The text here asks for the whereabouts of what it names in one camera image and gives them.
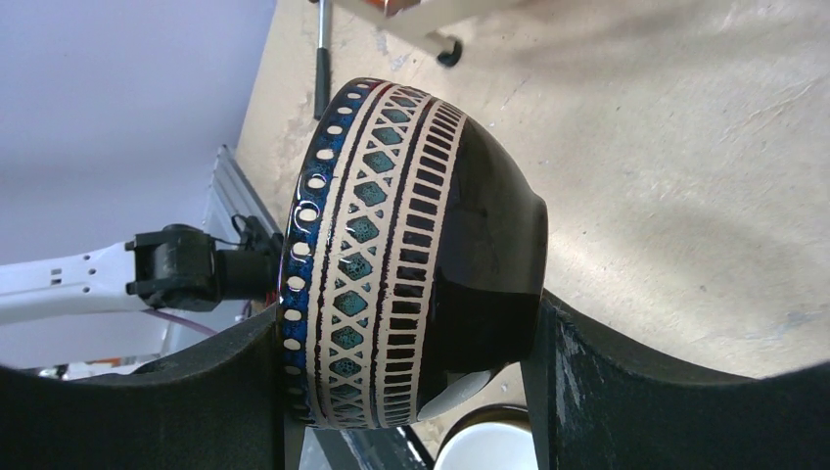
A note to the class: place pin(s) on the black tan geometric bowl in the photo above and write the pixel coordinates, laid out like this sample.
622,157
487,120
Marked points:
413,262

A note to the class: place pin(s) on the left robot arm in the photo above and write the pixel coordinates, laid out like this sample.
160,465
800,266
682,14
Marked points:
179,267

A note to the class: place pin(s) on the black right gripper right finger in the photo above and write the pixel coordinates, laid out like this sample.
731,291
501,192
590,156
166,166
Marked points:
598,399

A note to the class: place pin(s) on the white bowl with dark rim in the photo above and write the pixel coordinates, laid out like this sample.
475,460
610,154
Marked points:
492,437

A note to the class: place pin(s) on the black hammer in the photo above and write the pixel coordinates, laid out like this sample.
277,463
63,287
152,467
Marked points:
322,89

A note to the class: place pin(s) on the stainless steel dish rack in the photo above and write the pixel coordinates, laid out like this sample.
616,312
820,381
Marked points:
418,23

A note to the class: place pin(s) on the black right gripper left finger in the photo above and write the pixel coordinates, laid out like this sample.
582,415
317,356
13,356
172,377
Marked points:
215,405

